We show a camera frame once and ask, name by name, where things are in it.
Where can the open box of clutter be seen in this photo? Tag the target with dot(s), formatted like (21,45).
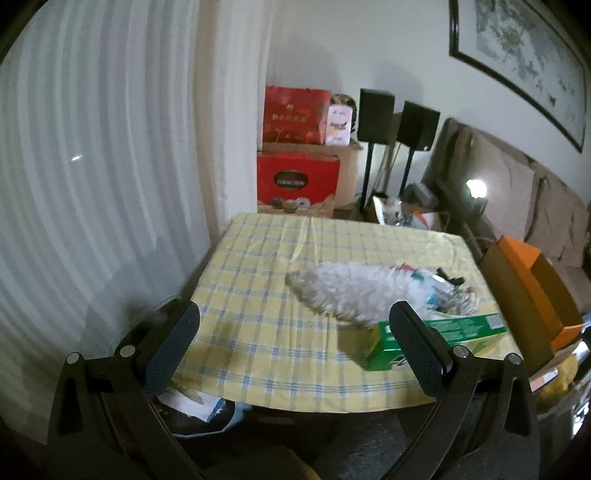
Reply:
(401,207)

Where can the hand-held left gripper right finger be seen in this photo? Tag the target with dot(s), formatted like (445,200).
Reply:
(415,346)

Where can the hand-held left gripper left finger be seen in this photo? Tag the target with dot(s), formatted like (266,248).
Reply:
(173,341)

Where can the brown cardboard box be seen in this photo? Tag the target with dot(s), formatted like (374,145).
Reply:
(348,175)

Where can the yellow plastic bag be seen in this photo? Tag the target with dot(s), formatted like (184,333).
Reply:
(558,383)

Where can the orange cardboard box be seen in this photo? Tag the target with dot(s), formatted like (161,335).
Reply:
(521,258)

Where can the medium brown cushion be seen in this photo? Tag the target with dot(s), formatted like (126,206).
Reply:
(556,217)

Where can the small brown cushion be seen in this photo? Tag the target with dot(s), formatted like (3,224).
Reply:
(582,230)

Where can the white pleated curtain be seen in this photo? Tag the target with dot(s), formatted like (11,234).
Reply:
(92,138)

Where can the white feather duster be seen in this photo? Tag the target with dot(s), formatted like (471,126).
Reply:
(351,288)

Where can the brown sofa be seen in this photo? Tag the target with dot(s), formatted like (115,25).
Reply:
(448,152)

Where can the yellow checked tablecloth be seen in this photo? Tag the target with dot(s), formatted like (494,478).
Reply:
(254,286)

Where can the black speaker on stand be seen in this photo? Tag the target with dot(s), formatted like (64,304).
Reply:
(376,115)
(418,124)

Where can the large brown cushion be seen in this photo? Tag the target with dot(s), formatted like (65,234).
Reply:
(503,184)

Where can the framed ink painting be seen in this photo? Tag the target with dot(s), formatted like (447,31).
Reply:
(517,46)

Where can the pink white carton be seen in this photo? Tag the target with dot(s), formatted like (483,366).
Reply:
(338,124)

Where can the red gift box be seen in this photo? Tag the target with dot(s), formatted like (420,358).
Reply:
(295,115)

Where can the red gift bag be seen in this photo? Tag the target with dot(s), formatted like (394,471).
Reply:
(295,180)

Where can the clear bottle pink cap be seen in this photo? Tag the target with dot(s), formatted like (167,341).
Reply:
(434,295)

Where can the black night light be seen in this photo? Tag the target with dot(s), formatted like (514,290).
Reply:
(475,194)

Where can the green toothpaste box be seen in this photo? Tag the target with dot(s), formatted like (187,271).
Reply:
(461,327)

